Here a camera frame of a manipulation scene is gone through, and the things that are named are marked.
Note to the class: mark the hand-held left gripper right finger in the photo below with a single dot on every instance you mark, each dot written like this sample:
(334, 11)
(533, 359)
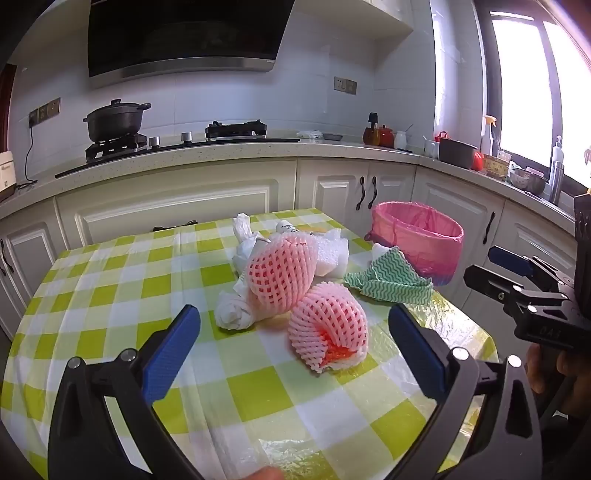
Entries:
(418, 355)

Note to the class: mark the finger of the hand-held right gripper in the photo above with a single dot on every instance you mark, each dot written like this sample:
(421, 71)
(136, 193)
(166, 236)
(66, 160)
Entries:
(489, 281)
(510, 261)

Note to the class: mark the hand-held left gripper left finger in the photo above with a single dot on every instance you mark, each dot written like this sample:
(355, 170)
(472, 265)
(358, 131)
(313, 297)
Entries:
(171, 355)

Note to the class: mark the pink-lined trash bin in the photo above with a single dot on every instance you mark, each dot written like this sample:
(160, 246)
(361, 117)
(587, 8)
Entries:
(415, 249)

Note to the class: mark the green wavy cloth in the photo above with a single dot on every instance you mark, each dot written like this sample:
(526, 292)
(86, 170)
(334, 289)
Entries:
(388, 277)

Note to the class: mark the pink foam fruit net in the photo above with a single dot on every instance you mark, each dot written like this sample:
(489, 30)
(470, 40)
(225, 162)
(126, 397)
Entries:
(277, 277)
(332, 318)

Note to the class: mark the white foam sheet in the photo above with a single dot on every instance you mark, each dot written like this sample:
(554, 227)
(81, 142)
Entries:
(333, 264)

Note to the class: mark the person's right hand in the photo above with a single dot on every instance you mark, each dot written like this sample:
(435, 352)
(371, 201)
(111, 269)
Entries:
(540, 374)

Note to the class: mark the green checked tablecloth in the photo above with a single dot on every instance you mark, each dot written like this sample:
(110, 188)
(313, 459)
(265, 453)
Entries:
(115, 295)

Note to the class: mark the steel bowl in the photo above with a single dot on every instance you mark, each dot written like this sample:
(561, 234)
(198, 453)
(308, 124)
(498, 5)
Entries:
(528, 181)

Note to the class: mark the stainless steel flask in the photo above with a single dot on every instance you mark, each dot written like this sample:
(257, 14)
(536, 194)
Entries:
(556, 182)

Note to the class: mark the woven basket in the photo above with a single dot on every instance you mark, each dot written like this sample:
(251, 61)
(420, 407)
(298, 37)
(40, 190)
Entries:
(496, 166)

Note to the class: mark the dark grey pot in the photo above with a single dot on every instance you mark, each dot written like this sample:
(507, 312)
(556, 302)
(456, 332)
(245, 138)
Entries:
(457, 153)

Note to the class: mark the white pump bottle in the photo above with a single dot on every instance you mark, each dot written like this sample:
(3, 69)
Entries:
(557, 150)

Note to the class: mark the clear spray bottle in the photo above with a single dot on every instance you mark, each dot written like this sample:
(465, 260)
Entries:
(487, 138)

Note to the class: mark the small red kettle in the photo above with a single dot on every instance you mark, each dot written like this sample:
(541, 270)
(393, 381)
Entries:
(443, 137)

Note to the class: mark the white base cabinets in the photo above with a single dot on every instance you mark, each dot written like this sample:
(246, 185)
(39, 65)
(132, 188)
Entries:
(184, 194)

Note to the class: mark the white jar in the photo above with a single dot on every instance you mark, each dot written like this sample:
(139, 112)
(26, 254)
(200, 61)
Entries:
(400, 140)

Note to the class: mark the white printed paper wrapper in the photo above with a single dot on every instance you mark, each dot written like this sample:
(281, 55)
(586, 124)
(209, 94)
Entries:
(286, 226)

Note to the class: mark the red ceramic pot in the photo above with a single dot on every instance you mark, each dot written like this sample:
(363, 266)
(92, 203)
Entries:
(386, 137)

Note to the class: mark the kitchen window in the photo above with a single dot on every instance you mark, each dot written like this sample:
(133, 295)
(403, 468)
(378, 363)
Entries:
(521, 83)

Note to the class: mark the amber oil bottle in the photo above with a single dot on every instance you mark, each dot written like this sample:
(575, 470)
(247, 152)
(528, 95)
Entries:
(371, 134)

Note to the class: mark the black gas cooktop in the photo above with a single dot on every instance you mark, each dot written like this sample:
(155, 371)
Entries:
(184, 150)

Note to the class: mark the metal tray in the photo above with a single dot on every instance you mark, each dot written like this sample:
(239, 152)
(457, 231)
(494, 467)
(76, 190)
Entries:
(332, 136)

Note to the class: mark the black burner grate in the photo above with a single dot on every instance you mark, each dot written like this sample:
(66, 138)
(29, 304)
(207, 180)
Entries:
(235, 128)
(115, 146)

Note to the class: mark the white rag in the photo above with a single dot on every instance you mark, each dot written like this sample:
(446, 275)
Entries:
(308, 134)

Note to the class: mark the black cooking pot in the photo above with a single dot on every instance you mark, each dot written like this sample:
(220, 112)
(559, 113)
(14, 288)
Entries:
(115, 122)

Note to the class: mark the white rice cooker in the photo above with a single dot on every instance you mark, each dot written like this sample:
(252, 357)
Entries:
(7, 175)

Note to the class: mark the black range hood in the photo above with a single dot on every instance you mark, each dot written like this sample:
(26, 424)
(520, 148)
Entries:
(184, 32)

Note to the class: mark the wall socket panel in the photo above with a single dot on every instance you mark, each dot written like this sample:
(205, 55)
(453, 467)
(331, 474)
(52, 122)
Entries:
(44, 113)
(345, 85)

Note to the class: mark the white wall cabinet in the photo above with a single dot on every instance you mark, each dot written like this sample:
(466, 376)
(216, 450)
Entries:
(388, 18)

